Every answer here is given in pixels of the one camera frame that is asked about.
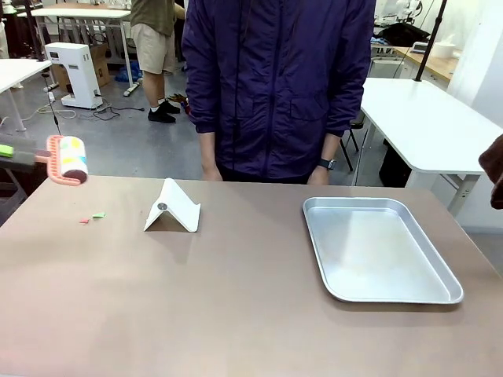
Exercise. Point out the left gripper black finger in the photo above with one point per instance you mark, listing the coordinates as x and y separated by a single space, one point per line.
19 142
19 164

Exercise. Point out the pink lint roller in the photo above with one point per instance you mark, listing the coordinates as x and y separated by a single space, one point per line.
70 157

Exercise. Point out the dark brown towel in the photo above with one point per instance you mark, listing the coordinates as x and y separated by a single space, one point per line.
493 176

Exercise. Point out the person's right forearm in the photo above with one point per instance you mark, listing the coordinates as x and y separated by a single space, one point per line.
207 151

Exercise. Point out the person's left forearm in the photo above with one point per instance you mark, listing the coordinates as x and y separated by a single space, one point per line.
331 145

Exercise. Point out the person's right hand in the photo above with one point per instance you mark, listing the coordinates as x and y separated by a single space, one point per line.
212 173

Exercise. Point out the person's left hand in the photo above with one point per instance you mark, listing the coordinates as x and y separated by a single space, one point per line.
318 176

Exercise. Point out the white table with round corner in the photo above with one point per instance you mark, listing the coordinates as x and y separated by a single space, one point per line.
19 70

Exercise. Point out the white floor-standing machine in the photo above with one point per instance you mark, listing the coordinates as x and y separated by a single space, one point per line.
78 74

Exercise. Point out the black tripod stand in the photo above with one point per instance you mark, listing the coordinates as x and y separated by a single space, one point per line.
37 35

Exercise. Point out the brown cardboard box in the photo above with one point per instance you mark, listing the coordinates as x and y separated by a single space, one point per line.
101 66

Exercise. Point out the blue plastic bag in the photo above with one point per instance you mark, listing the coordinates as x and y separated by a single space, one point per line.
129 72

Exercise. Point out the white long-legged background table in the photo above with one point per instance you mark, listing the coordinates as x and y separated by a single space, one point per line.
78 12

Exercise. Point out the white folded roller stand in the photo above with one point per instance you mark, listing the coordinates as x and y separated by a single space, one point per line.
177 204

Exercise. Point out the red yellow floor item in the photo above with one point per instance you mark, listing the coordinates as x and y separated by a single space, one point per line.
180 100

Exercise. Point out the bystander in olive shirt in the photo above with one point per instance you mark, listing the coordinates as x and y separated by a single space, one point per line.
155 43

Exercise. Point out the person's purple jacket torso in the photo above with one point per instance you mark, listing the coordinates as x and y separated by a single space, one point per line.
275 86

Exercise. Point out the black wrist watch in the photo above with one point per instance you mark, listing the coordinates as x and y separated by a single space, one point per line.
327 163

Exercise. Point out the black chair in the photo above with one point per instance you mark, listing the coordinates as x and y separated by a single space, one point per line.
351 133

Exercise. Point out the silver metal tray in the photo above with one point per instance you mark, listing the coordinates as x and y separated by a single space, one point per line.
373 255

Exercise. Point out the black cloth heap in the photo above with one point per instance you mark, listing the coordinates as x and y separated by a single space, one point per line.
401 34

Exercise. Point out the large white side table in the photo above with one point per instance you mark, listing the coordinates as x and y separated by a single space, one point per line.
420 125

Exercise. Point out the wooden top counter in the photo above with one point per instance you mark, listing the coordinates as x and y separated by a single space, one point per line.
428 61

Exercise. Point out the black vertical pole stand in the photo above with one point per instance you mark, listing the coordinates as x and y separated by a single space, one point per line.
430 39

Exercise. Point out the white paper roll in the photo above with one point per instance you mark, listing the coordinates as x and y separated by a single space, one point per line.
444 48

